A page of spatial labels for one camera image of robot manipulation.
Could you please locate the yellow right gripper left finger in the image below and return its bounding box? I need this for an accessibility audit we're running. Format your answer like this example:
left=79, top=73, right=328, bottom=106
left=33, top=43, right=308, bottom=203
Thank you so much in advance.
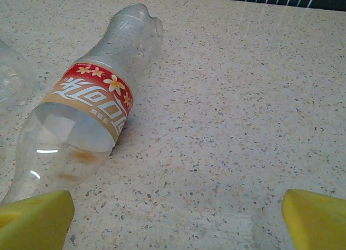
left=0, top=189, right=75, bottom=250

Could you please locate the clear bottle red beige label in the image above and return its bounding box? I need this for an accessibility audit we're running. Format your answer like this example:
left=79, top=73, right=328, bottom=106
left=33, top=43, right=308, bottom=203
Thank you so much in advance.
left=0, top=3, right=165, bottom=207

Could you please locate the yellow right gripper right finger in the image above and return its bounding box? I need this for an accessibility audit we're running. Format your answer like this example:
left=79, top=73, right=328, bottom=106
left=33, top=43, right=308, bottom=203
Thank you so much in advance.
left=281, top=188, right=346, bottom=250

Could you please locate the clear bottle blue cap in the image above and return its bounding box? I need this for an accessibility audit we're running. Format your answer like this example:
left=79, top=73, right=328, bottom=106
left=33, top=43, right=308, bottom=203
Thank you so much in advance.
left=0, top=40, right=36, bottom=103

